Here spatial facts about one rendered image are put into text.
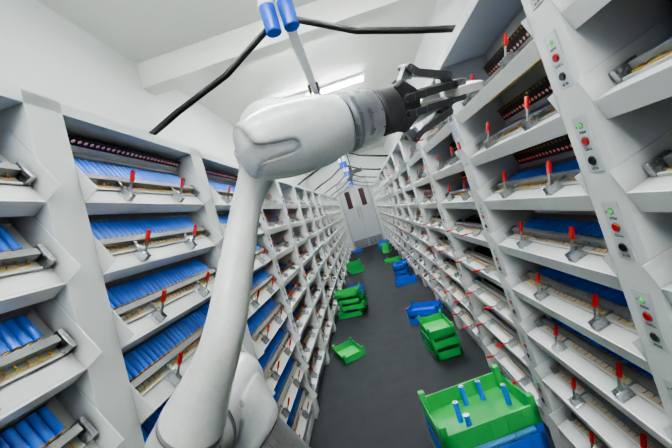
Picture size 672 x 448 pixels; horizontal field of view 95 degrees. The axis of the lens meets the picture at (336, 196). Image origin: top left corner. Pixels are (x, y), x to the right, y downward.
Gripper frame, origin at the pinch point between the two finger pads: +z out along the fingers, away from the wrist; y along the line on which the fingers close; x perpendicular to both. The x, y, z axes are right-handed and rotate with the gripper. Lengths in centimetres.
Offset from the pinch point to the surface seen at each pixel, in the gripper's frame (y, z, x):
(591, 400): -111, 43, -13
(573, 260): -51, 32, -6
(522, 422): -96, 11, -9
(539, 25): 7.5, 29.7, 5.1
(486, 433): -96, 0, -6
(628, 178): -22.0, 24.4, -17.0
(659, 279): -40, 22, -25
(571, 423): -136, 47, -7
